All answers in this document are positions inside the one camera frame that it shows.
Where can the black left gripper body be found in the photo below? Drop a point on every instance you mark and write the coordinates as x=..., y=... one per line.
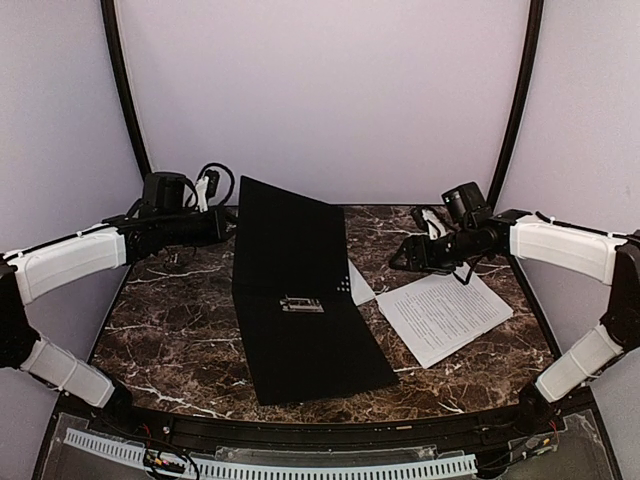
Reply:
x=220, y=223

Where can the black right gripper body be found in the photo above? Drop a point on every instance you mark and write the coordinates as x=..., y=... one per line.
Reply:
x=420, y=254

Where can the mint green clipboard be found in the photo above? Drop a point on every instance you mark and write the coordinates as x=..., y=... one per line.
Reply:
x=361, y=291

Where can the stapled text document stack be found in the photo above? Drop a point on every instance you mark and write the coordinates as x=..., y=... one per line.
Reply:
x=437, y=315

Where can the blue file folder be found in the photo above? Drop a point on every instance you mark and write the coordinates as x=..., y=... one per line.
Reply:
x=303, y=335

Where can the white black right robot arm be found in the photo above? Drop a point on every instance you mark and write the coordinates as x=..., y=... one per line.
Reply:
x=609, y=259

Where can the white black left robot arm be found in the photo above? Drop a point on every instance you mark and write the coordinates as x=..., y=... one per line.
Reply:
x=30, y=273

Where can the silver folder spring clip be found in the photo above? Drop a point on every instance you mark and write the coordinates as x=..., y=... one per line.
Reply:
x=301, y=305

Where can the white slotted cable duct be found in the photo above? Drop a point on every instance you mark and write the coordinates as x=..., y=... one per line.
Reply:
x=237, y=463

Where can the black left frame post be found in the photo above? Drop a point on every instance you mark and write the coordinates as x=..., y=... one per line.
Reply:
x=123, y=87

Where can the black frame post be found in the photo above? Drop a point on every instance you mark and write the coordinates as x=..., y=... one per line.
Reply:
x=521, y=90
x=123, y=87

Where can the black right frame post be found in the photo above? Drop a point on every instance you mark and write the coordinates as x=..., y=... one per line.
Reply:
x=521, y=90

